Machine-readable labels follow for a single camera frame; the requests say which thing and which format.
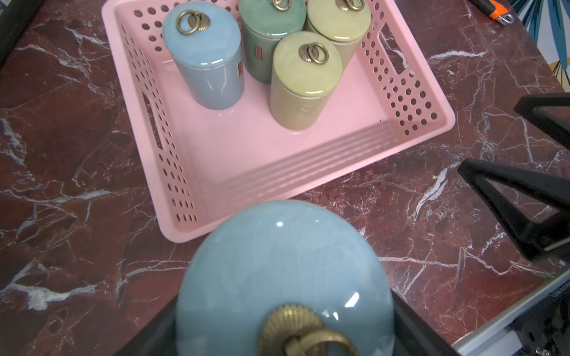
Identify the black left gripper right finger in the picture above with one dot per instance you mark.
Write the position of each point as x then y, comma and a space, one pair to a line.
413, 336

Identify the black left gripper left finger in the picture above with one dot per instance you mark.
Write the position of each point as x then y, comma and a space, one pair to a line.
158, 337

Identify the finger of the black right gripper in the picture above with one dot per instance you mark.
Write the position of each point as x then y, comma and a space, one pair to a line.
533, 108
532, 207

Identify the blue front tea canister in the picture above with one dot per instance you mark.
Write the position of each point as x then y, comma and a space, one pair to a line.
277, 254

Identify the blue tea canister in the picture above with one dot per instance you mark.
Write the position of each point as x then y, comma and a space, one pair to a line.
277, 254
204, 41

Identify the pink perforated plastic basket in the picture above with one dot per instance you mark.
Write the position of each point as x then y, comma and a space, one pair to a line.
203, 166

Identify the yellow-green front tea canister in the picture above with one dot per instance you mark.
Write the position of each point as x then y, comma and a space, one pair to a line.
306, 70

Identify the yellow-green tea canister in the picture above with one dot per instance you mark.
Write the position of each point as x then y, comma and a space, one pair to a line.
306, 70
343, 22

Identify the yellow-green rear tea canister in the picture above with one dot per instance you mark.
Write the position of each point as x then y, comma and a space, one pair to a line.
343, 22

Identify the dark green rear tea canister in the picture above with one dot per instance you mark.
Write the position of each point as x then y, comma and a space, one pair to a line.
264, 24

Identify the blue rear tea canister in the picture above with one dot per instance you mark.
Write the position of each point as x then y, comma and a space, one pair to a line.
204, 41

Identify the yellow black toolbox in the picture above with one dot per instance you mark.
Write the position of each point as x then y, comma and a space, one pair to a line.
16, 15

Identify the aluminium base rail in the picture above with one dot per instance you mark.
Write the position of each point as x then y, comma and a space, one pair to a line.
536, 325

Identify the orange handled adjustable wrench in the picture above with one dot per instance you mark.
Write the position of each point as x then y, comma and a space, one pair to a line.
494, 10

